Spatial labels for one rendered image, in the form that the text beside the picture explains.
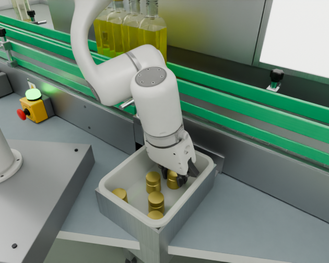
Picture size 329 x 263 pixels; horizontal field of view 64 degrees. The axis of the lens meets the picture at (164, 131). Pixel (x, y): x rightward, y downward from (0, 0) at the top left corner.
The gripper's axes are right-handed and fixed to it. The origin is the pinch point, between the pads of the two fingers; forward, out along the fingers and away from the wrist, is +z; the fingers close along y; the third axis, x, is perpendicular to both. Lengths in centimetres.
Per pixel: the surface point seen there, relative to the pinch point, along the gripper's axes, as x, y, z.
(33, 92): -1, 54, -5
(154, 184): 5.2, 1.7, -1.3
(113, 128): -3.2, 22.3, -1.3
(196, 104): -16.5, 3.3, -7.1
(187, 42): -34.3, 16.2, -11.6
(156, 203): 9.2, -2.1, -3.5
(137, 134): -3.6, 13.3, -3.4
